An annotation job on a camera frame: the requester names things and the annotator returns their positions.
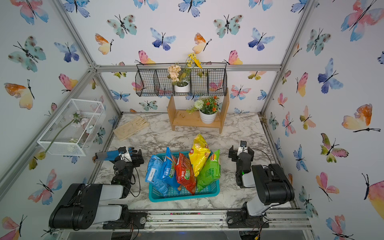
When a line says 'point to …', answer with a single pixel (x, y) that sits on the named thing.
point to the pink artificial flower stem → (76, 118)
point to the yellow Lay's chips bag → (198, 153)
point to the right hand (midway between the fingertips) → (242, 145)
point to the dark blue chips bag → (153, 174)
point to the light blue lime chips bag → (165, 175)
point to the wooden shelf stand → (183, 118)
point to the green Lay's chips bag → (209, 171)
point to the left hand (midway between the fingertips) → (133, 149)
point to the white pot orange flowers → (208, 108)
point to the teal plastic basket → (156, 195)
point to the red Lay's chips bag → (185, 173)
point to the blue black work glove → (111, 156)
